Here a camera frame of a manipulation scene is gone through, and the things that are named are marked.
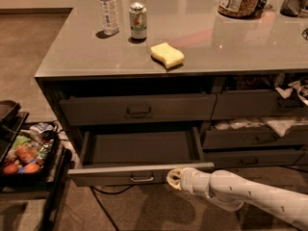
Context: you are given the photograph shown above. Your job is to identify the black white patterned cloth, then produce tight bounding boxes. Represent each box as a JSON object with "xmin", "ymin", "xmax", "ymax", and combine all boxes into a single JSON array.
[{"xmin": 275, "ymin": 78, "xmax": 308, "ymax": 106}]

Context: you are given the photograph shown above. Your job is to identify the grey drawer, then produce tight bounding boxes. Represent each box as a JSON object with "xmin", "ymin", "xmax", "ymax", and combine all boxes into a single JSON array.
[
  {"xmin": 60, "ymin": 93, "xmax": 216, "ymax": 126},
  {"xmin": 68, "ymin": 127, "xmax": 214, "ymax": 186},
  {"xmin": 212, "ymin": 90, "xmax": 308, "ymax": 120},
  {"xmin": 204, "ymin": 148, "xmax": 305, "ymax": 168},
  {"xmin": 203, "ymin": 126, "xmax": 308, "ymax": 150}
]

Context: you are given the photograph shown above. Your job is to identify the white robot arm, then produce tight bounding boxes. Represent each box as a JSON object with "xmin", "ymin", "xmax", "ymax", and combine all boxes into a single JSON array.
[{"xmin": 167, "ymin": 167, "xmax": 308, "ymax": 231}]

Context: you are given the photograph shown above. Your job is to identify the clear plastic water bottle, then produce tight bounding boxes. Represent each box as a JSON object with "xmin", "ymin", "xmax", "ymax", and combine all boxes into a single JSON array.
[{"xmin": 97, "ymin": 0, "xmax": 119, "ymax": 36}]

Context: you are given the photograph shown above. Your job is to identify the black basket of groceries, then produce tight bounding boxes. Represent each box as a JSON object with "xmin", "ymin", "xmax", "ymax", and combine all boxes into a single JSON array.
[{"xmin": 0, "ymin": 122, "xmax": 59, "ymax": 182}]

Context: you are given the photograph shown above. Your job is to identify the grey kitchen island cabinet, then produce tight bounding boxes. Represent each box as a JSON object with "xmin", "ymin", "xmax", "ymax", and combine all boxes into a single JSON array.
[{"xmin": 34, "ymin": 0, "xmax": 308, "ymax": 178}]

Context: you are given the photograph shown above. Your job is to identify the white plastic bags in drawer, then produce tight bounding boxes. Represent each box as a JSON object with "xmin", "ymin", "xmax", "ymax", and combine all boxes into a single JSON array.
[{"xmin": 214, "ymin": 116, "xmax": 308, "ymax": 138}]

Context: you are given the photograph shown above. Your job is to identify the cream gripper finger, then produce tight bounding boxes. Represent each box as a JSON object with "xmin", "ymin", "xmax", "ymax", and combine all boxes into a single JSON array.
[{"xmin": 167, "ymin": 168, "xmax": 184, "ymax": 191}]

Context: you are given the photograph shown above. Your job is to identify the black wire trivet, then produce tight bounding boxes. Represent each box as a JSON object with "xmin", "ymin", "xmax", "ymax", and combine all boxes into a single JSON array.
[{"xmin": 302, "ymin": 28, "xmax": 308, "ymax": 40}]

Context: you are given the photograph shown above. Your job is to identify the dark glass pitcher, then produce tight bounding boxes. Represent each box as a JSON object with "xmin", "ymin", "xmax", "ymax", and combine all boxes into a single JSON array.
[{"xmin": 280, "ymin": 0, "xmax": 308, "ymax": 17}]

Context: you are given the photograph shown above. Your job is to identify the yellow sponge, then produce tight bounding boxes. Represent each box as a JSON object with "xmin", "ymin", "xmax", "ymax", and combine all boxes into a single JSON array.
[{"xmin": 150, "ymin": 42, "xmax": 185, "ymax": 69}]

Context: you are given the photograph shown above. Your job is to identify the black cart frame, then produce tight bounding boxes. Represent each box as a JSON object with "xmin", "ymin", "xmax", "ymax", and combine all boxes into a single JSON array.
[{"xmin": 0, "ymin": 100, "xmax": 72, "ymax": 231}]

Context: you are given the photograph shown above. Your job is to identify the green white soda can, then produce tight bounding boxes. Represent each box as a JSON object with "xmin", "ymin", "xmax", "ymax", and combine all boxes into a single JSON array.
[{"xmin": 129, "ymin": 2, "xmax": 147, "ymax": 39}]

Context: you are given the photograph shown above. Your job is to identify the black power cable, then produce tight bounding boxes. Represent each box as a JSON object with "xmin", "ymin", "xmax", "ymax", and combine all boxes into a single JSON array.
[{"xmin": 90, "ymin": 184, "xmax": 136, "ymax": 231}]

